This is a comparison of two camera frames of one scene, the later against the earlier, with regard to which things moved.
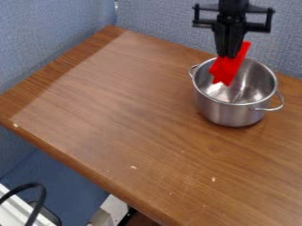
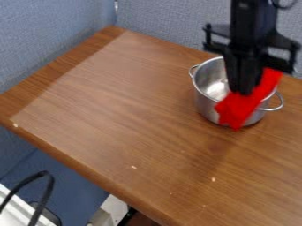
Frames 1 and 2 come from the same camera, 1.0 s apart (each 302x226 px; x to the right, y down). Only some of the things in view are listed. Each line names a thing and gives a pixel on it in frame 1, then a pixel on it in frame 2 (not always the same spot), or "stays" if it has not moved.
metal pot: [236, 105] stays
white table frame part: [112, 213] stays
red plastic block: [224, 66] to [237, 107]
